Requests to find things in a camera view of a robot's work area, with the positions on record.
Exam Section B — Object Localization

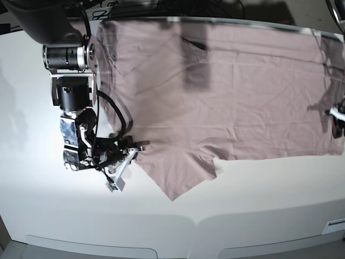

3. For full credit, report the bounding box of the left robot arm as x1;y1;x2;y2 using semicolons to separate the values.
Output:
325;0;344;139

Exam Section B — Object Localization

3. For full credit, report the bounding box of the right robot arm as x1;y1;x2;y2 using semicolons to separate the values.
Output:
3;1;144;191

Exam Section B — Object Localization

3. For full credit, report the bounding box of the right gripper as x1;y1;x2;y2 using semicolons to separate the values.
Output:
103;135;150;179

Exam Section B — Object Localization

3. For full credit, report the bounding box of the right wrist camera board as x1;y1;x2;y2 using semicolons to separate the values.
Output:
106;177;125;192

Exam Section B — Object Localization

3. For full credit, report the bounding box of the pink T-shirt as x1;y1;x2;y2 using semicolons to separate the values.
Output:
96;21;344;200

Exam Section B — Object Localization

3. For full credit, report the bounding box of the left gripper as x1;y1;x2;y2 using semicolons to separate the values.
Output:
329;106;345;139

